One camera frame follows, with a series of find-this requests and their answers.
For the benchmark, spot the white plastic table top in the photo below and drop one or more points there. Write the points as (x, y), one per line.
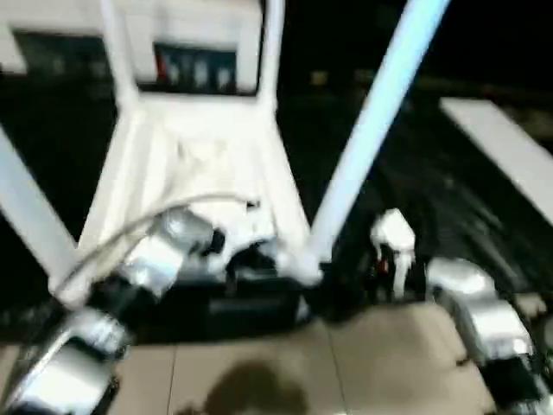
(194, 142)

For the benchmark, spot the white plastic table leg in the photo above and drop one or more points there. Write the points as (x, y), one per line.
(30, 207)
(380, 108)
(118, 47)
(271, 47)

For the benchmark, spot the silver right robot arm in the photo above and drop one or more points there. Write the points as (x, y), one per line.
(475, 302)

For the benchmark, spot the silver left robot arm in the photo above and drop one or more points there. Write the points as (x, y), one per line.
(151, 259)

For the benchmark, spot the black plastic mat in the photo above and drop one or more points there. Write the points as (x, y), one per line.
(432, 194)

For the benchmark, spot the white board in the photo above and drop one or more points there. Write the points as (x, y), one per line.
(505, 147)

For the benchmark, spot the small yellow label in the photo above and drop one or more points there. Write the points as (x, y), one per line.
(319, 78)

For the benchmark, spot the red item in cabinet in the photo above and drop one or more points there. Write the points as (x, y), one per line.
(162, 65)

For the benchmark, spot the dark cabinet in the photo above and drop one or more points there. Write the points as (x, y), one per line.
(432, 34)

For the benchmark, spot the white cabinet with glass doors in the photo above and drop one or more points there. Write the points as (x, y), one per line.
(198, 21)

